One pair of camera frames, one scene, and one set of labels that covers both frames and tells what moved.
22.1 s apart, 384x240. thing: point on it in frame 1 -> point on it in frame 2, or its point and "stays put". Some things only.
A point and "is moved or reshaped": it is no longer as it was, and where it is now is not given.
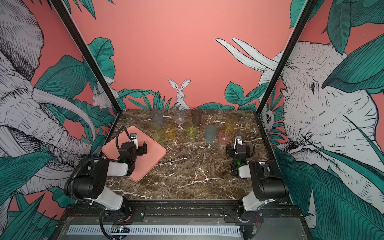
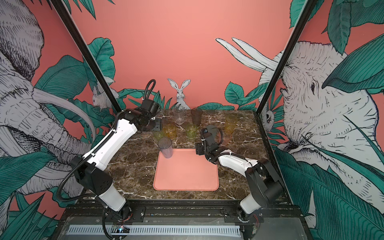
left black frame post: [69, 23] stays put
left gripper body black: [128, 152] -> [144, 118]
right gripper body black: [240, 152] -> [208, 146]
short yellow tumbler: [169, 130] stays put
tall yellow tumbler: [231, 120] stays put
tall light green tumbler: [155, 129] stays put
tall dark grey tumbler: [196, 113] stays put
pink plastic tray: [145, 162] -> [185, 171]
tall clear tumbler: [178, 111] stays put
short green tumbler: [191, 129] stays put
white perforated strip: [156, 229] stays put
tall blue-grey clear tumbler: [157, 116] is moved or reshaped
